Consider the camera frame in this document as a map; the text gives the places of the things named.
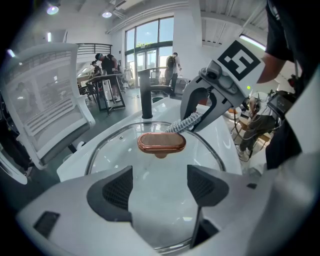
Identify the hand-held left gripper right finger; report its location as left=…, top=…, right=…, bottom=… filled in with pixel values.
left=186, top=150, right=320, bottom=256

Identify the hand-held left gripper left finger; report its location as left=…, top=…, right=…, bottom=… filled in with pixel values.
left=15, top=164, right=161, bottom=256

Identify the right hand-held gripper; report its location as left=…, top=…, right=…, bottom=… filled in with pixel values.
left=179, top=39, right=266, bottom=133

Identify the grey scrubbing sponge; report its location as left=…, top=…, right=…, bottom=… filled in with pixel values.
left=163, top=112, right=203, bottom=135

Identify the glass pot lid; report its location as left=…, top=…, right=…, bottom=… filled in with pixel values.
left=84, top=121, right=227, bottom=254

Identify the person's right forearm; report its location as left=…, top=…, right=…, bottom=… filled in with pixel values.
left=256, top=53, right=288, bottom=85

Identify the white sink basin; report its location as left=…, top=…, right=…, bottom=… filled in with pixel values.
left=56, top=96, right=243, bottom=251

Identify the black faucet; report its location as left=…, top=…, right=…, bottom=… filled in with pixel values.
left=138, top=67, right=174, bottom=120

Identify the white mesh office chair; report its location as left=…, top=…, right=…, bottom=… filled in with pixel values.
left=0, top=42, right=97, bottom=186

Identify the chest-mounted monitor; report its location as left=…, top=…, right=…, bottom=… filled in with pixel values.
left=266, top=90, right=297, bottom=121

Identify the long tube ceiling lamp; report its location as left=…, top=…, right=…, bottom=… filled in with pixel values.
left=238, top=33, right=267, bottom=51

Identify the black balcony railing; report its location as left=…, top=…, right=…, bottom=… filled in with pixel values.
left=76, top=43, right=113, bottom=56

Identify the person's black t-shirt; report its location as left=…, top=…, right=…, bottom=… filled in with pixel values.
left=264, top=0, right=320, bottom=171

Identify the black frame table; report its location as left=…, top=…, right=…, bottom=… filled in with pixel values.
left=85, top=73, right=127, bottom=115

